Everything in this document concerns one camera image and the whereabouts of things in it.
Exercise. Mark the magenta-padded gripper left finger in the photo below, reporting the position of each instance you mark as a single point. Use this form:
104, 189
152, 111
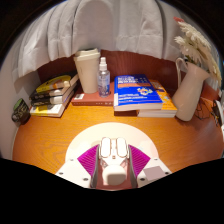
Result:
71, 170

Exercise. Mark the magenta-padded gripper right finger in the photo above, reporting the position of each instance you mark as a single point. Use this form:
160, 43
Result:
153, 171

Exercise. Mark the white computer mouse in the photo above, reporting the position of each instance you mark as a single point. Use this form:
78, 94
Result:
113, 160

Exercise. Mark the round cartoon mouse pad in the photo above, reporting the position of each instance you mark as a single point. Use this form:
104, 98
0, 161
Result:
110, 130

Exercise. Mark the white and yellow book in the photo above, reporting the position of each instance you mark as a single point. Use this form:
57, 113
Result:
46, 110

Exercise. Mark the orange book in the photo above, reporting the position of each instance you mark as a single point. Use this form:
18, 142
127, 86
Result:
166, 101

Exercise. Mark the dark red book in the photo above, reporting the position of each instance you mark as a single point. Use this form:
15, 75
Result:
90, 99

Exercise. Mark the black and white book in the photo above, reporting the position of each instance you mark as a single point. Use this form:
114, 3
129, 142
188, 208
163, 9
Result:
50, 100

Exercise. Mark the green mug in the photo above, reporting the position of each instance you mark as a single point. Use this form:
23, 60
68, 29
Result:
20, 111

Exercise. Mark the blue book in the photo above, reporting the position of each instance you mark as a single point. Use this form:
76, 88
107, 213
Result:
135, 91

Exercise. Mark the white ceramic jug vase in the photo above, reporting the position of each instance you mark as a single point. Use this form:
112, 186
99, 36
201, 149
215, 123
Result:
190, 93

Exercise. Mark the clear spray bottle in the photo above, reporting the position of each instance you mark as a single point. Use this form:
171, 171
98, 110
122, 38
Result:
103, 80

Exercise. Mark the cream lidded tumbler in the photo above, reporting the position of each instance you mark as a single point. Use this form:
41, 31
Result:
88, 70

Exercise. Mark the white flower bouquet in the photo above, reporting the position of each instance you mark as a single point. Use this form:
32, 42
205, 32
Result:
198, 43

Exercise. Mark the white curtain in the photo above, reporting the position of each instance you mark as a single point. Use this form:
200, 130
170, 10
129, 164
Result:
100, 26

